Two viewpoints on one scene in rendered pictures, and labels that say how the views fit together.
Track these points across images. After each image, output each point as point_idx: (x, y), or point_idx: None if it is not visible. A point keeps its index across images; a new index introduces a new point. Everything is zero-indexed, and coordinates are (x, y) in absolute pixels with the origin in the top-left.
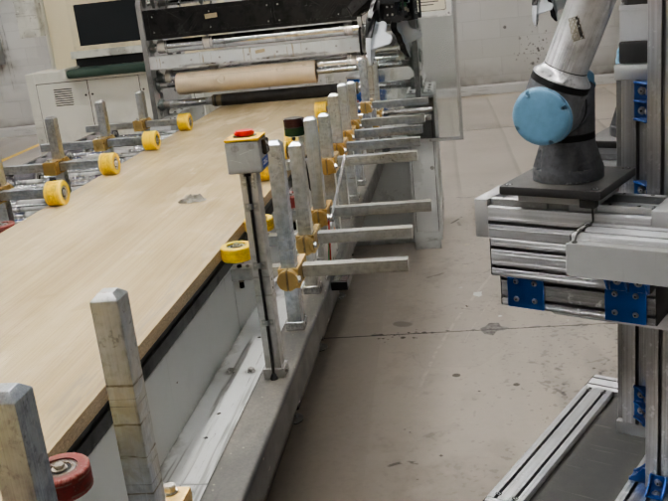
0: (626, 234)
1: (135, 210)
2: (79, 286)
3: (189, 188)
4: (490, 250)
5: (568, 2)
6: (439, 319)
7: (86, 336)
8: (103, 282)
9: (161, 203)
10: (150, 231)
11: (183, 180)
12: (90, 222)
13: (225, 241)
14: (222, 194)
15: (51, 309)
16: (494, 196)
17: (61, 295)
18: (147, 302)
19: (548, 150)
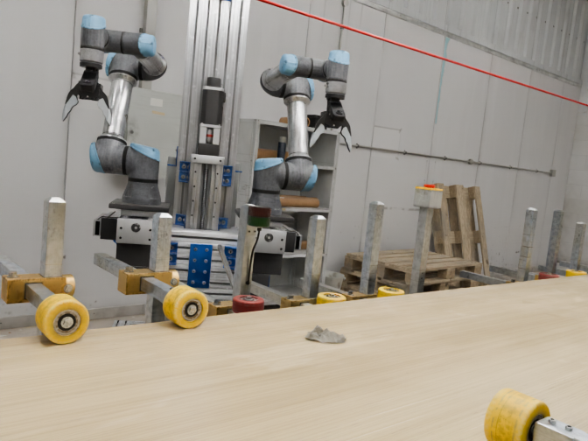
0: (284, 228)
1: (402, 360)
2: (525, 311)
3: (272, 363)
4: (282, 260)
5: (305, 128)
6: None
7: (528, 292)
8: (505, 307)
9: (357, 354)
10: (427, 326)
11: (227, 388)
12: (478, 368)
13: (388, 297)
14: (276, 332)
15: (549, 307)
16: (277, 229)
17: (540, 311)
18: (486, 291)
19: (279, 198)
